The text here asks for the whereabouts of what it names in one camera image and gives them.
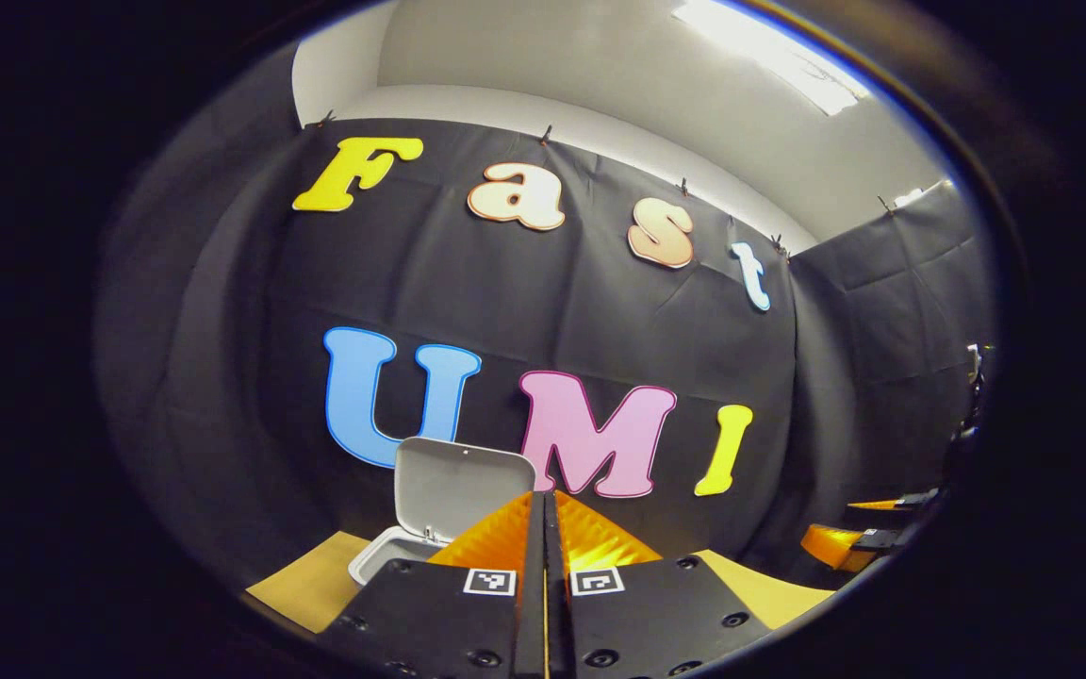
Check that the black backdrop cloth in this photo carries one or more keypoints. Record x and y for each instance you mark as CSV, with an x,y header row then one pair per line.
x,y
505,292

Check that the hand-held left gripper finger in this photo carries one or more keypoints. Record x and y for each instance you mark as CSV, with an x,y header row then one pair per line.
x,y
532,604
554,604

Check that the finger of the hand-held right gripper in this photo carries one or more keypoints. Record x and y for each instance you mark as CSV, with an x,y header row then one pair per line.
x,y
901,501
830,547

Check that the white desktop garbage bin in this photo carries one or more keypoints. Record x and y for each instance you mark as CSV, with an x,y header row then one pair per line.
x,y
453,490

